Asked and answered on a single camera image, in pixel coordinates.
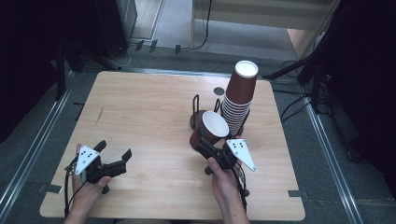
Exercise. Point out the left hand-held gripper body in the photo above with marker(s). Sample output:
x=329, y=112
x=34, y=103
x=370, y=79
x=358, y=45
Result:
x=87, y=158

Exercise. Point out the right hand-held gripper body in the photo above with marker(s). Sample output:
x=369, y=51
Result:
x=241, y=151

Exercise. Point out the brown paper cup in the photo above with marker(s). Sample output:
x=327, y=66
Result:
x=215, y=124

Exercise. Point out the stack of brown cups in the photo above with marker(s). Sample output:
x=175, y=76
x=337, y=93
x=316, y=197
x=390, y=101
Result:
x=241, y=90

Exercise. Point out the person's left hand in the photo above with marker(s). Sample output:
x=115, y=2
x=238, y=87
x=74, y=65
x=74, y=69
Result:
x=85, y=193

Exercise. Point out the person's right hand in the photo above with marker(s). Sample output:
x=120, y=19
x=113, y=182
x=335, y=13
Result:
x=225, y=183

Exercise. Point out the grey round table grommet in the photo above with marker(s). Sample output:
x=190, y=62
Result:
x=219, y=91

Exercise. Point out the grey tape strip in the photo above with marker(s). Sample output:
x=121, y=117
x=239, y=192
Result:
x=297, y=193
x=50, y=188

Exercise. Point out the black stand legs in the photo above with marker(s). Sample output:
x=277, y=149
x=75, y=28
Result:
x=77, y=54

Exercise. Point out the black tripod stand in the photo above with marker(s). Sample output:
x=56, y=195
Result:
x=299, y=67

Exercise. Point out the black cabinet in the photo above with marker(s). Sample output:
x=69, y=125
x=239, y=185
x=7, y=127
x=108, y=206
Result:
x=116, y=25

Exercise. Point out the white shelf unit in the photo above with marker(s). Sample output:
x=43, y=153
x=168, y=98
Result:
x=264, y=12

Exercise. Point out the aluminium floor rail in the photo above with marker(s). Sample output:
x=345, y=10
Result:
x=333, y=161
x=34, y=146

